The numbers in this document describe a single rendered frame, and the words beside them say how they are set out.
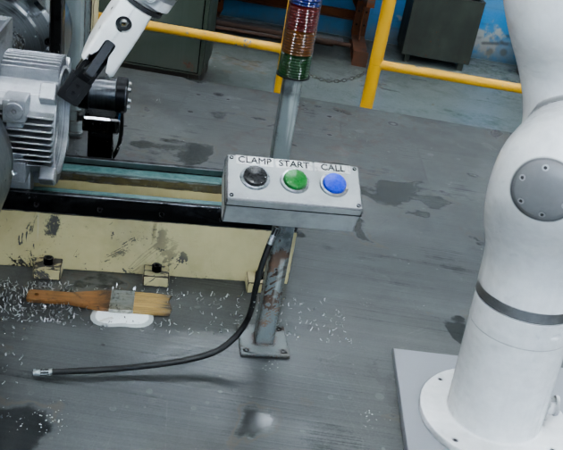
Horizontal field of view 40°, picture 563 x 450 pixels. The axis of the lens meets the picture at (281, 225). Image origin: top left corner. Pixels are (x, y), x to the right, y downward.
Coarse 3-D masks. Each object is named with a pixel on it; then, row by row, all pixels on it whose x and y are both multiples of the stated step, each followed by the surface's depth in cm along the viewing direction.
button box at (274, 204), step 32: (256, 160) 96; (288, 160) 97; (224, 192) 93; (256, 192) 93; (288, 192) 94; (320, 192) 95; (352, 192) 96; (288, 224) 96; (320, 224) 97; (352, 224) 97
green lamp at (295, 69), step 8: (280, 56) 143; (288, 56) 141; (296, 56) 141; (280, 64) 143; (288, 64) 142; (296, 64) 141; (304, 64) 142; (280, 72) 143; (288, 72) 142; (296, 72) 142; (304, 72) 143
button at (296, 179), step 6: (288, 174) 94; (294, 174) 95; (300, 174) 95; (288, 180) 94; (294, 180) 94; (300, 180) 94; (306, 180) 94; (288, 186) 94; (294, 186) 94; (300, 186) 94; (306, 186) 95
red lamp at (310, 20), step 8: (288, 8) 139; (296, 8) 137; (304, 8) 136; (312, 8) 137; (320, 8) 138; (288, 16) 139; (296, 16) 137; (304, 16) 137; (312, 16) 138; (288, 24) 139; (296, 24) 138; (304, 24) 138; (312, 24) 138; (304, 32) 139; (312, 32) 139
